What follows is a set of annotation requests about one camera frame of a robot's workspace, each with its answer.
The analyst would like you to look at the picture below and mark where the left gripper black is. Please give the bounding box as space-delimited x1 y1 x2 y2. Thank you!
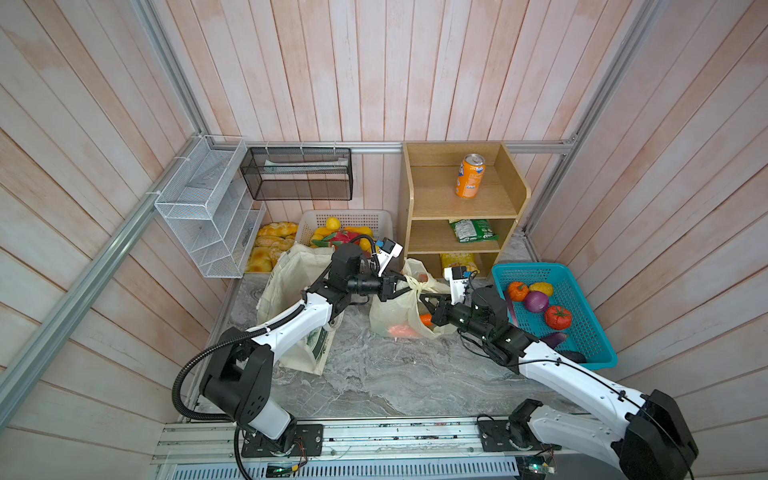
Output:
347 266 417 302

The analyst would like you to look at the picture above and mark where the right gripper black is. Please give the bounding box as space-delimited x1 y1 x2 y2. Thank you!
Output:
420 291 489 343

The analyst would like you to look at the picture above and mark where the cream canvas tote bag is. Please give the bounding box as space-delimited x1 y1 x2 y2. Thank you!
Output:
257 244 335 376

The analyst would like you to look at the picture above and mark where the yellow plastic bag orange print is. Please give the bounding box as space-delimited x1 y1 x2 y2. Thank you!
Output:
369 258 457 340

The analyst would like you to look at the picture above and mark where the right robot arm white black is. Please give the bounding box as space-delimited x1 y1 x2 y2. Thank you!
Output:
420 289 699 479

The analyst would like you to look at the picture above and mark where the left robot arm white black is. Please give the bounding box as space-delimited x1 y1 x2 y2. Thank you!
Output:
171 238 407 451

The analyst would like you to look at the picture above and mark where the pink dragon fruit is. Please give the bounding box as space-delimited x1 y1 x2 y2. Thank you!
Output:
309 230 360 248

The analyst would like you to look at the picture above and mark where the small orange pumpkin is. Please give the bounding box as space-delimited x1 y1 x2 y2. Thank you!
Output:
506 281 529 302

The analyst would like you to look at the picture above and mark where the purple onion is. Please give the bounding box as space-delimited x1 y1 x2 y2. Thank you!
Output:
523 290 550 313

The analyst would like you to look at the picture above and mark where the yellow lemon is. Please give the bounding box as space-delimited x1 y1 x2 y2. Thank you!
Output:
325 217 341 232

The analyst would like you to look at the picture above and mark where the white plastic fruit basket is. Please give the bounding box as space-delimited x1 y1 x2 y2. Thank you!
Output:
289 210 395 257

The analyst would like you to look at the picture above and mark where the yellow bell pepper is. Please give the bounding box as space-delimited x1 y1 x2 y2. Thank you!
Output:
528 282 554 297

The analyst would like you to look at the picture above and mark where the yellow chips packet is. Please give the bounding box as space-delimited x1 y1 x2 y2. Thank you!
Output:
440 252 480 274

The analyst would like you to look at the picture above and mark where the purple eggplant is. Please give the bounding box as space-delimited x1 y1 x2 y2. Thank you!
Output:
540 331 569 349

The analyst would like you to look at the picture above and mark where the red tomato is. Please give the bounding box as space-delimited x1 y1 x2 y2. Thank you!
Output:
544 305 573 330

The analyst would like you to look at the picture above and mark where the tray of yellow breads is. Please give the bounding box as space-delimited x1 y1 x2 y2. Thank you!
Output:
245 222 298 273

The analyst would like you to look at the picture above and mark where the green snack packet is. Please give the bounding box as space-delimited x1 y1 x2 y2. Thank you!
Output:
449 219 498 244

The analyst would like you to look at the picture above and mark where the dark green cucumber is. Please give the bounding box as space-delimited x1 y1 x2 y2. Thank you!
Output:
561 351 587 364

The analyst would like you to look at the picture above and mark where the teal plastic basket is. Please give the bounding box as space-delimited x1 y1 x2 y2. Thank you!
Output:
491 262 618 371

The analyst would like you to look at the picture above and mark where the wooden shelf unit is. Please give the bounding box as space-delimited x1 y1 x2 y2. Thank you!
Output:
396 142 531 278

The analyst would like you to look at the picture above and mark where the black mesh basket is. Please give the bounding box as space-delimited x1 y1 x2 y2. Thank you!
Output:
240 146 354 201

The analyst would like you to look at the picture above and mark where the orange soda can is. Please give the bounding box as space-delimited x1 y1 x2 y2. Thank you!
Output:
455 154 486 199

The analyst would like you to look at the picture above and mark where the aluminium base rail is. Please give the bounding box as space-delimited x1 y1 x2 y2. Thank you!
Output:
149 412 652 480

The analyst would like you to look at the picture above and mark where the white wire rack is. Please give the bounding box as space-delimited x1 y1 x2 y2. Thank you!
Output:
155 135 265 279

